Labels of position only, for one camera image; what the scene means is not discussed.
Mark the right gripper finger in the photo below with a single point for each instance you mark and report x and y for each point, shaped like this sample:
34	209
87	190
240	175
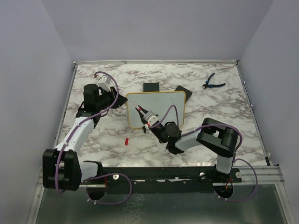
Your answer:
141	115
149	113

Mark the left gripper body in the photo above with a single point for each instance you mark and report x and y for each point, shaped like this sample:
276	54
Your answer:
112	96

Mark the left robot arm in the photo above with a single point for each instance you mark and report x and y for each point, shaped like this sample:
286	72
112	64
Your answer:
62	169

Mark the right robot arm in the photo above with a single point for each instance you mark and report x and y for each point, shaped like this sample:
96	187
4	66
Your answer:
220	138

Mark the yellow framed whiteboard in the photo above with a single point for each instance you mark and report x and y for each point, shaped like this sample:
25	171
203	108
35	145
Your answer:
158	102

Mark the black square block left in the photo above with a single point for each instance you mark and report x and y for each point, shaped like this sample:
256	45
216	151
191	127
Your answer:
151	87

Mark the black square block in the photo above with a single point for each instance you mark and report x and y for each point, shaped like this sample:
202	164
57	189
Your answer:
151	87
187	92

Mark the black square block right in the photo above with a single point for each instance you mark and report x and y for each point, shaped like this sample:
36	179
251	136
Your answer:
187	92

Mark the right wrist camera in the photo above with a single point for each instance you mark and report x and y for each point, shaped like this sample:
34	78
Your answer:
151	121

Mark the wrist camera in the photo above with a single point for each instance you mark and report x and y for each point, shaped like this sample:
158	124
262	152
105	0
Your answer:
151	121
103	81

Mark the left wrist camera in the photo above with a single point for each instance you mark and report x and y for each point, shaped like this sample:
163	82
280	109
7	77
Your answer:
103	81

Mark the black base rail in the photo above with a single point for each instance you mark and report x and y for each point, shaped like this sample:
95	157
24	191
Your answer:
168	179

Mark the metal table frame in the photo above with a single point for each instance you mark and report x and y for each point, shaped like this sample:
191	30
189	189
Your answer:
218	92

